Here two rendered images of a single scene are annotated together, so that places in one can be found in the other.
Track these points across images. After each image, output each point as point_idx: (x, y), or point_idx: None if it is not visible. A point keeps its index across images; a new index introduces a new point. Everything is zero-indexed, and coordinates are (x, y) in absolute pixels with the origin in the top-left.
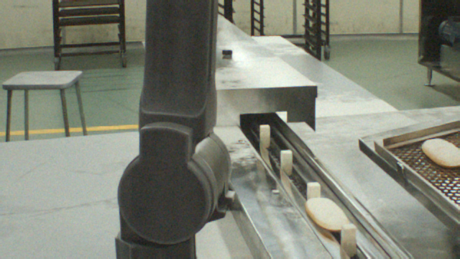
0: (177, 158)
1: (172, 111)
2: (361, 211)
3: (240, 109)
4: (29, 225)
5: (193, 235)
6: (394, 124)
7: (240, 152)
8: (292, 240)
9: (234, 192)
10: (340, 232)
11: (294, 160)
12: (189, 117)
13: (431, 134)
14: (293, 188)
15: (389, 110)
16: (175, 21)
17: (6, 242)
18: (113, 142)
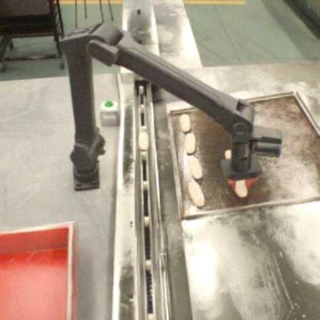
0: (83, 153)
1: (82, 140)
2: (152, 142)
3: (134, 78)
4: (58, 130)
5: None
6: (195, 77)
7: (128, 102)
8: (126, 156)
9: (105, 151)
10: None
11: (146, 106)
12: (86, 142)
13: (186, 110)
14: (139, 123)
15: (198, 66)
16: (81, 119)
17: (49, 139)
18: (94, 80)
